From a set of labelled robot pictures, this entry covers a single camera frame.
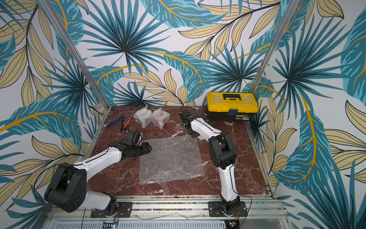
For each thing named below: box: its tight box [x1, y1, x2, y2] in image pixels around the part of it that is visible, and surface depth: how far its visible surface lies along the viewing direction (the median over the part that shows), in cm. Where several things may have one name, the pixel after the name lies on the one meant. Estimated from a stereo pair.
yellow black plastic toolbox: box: [206, 91, 259, 121], surface depth 103 cm
